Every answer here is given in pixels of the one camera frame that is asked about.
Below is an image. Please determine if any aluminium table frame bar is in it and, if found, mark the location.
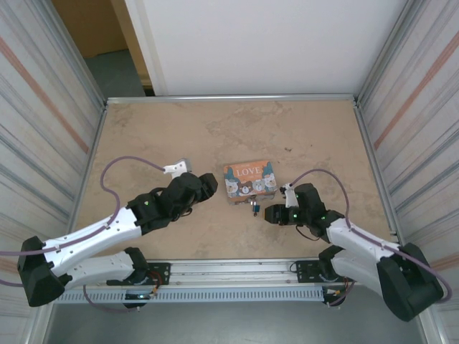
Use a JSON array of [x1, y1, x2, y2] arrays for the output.
[[105, 93, 356, 105], [352, 99, 399, 236], [72, 101, 109, 232]]

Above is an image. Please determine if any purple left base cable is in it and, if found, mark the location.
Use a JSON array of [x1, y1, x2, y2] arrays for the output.
[[82, 285, 141, 314]]

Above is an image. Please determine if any brown cardboard panel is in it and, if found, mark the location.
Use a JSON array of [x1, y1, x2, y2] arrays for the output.
[[52, 0, 148, 97]]

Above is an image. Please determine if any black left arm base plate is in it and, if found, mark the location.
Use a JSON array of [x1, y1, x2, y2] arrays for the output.
[[146, 262, 171, 286]]

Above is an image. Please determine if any bear print LOVE box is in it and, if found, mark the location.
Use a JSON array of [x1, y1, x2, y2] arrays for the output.
[[222, 160, 278, 207]]

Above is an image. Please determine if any grey slotted cable duct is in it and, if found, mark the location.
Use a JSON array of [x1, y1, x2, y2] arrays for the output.
[[53, 285, 329, 305]]

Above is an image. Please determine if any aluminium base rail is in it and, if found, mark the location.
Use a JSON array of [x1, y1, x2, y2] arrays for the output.
[[146, 259, 323, 287]]

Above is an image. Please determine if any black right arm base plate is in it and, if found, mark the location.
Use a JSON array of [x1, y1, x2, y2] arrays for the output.
[[290, 260, 321, 285]]

